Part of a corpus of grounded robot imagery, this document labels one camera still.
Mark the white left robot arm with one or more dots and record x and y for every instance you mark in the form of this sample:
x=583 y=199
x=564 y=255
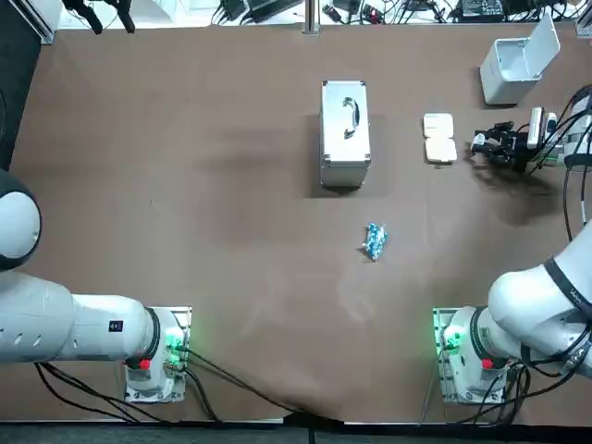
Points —
x=69 y=324

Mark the translucent white pill box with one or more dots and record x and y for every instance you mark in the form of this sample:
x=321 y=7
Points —
x=439 y=139

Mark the aluminium frame post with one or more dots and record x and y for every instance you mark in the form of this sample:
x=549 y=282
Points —
x=311 y=16

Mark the white bin with lid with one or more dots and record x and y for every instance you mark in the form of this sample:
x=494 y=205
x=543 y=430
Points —
x=504 y=83

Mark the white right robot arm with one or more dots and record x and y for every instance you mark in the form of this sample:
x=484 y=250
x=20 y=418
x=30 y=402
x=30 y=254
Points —
x=522 y=300

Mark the white medicine bottle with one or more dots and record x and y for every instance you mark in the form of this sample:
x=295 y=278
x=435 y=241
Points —
x=479 y=139

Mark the aluminium carrying case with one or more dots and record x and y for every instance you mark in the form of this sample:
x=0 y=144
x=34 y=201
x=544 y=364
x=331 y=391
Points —
x=344 y=148

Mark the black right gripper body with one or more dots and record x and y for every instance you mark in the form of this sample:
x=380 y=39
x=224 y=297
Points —
x=517 y=141

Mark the large black power adapter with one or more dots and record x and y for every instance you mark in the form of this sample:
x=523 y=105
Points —
x=481 y=4

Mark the blue and white packet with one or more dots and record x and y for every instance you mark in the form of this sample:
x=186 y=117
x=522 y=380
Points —
x=376 y=241

